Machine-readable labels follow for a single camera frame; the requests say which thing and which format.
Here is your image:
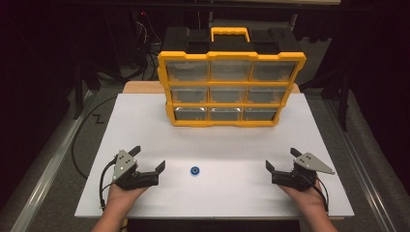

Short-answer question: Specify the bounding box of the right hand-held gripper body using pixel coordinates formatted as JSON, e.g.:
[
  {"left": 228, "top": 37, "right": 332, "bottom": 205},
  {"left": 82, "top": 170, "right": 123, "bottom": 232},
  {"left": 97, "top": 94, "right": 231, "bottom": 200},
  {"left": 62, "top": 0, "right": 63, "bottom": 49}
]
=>
[{"left": 271, "top": 152, "right": 337, "bottom": 191}]

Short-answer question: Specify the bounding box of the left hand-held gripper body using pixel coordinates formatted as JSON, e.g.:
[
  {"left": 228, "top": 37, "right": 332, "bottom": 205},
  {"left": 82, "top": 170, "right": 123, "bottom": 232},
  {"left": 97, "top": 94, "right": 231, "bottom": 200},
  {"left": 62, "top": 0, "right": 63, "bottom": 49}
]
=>
[{"left": 110, "top": 149, "right": 161, "bottom": 191}]

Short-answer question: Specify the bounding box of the yellow black drawer organizer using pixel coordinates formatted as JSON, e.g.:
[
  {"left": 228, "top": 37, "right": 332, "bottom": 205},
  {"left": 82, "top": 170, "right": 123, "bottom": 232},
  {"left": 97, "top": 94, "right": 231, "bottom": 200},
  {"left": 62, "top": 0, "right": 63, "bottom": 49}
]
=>
[{"left": 157, "top": 26, "right": 308, "bottom": 128}]

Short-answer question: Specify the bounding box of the person's left hand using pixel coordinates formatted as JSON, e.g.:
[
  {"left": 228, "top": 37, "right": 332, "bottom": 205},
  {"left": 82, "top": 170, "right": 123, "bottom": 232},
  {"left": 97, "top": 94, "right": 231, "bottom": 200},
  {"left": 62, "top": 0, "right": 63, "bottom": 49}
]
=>
[{"left": 105, "top": 163, "right": 149, "bottom": 209}]

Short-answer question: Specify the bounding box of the person's right hand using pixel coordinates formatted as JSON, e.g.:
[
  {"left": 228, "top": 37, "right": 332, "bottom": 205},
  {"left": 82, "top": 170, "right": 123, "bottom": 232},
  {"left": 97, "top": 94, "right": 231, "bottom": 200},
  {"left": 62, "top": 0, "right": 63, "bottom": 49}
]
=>
[{"left": 278, "top": 178, "right": 327, "bottom": 211}]

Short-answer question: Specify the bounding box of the black metal stand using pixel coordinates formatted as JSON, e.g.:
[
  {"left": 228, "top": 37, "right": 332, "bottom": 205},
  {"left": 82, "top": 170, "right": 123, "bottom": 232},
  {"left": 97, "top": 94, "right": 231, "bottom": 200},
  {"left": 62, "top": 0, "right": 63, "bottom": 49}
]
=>
[
  {"left": 72, "top": 57, "right": 101, "bottom": 121},
  {"left": 337, "top": 64, "right": 352, "bottom": 132}
]

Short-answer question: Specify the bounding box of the grid of clear bins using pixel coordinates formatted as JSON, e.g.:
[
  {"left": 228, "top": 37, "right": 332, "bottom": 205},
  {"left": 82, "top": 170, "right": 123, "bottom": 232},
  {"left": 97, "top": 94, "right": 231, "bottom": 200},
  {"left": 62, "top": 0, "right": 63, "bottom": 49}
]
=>
[{"left": 165, "top": 59, "right": 298, "bottom": 122}]

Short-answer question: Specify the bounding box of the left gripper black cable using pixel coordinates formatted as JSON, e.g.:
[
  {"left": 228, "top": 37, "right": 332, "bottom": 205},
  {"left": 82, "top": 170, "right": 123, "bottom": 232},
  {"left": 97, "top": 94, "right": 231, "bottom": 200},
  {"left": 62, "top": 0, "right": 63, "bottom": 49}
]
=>
[{"left": 98, "top": 157, "right": 118, "bottom": 211}]

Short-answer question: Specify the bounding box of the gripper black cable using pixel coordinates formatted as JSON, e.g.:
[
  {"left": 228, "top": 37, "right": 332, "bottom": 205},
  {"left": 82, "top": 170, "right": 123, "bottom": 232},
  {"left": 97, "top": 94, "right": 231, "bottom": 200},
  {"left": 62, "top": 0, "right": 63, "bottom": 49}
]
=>
[
  {"left": 98, "top": 157, "right": 118, "bottom": 211},
  {"left": 298, "top": 172, "right": 331, "bottom": 213}
]

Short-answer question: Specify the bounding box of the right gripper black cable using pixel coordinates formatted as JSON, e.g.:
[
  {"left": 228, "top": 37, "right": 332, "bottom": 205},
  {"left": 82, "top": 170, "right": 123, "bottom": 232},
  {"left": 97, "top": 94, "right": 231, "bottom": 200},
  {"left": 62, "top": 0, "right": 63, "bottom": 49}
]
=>
[{"left": 298, "top": 172, "right": 331, "bottom": 213}]

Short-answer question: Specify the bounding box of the black floor cable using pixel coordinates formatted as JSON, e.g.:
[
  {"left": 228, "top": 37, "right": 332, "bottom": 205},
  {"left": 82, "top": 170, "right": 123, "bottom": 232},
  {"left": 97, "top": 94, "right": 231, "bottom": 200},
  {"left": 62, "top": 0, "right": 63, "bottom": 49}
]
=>
[{"left": 71, "top": 96, "right": 118, "bottom": 180}]

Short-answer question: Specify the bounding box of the aluminium floor rail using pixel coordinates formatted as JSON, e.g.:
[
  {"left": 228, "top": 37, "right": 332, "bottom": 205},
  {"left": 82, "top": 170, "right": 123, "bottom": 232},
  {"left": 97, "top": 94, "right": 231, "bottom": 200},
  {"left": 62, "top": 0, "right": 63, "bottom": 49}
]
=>
[
  {"left": 8, "top": 90, "right": 98, "bottom": 232},
  {"left": 322, "top": 96, "right": 399, "bottom": 232}
]

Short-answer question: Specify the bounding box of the bundle of dark cables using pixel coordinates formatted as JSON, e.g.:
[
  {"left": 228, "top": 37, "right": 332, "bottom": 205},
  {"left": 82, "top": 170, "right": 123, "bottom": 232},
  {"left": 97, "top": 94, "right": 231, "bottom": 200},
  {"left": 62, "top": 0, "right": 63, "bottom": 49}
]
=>
[{"left": 130, "top": 9, "right": 163, "bottom": 81}]

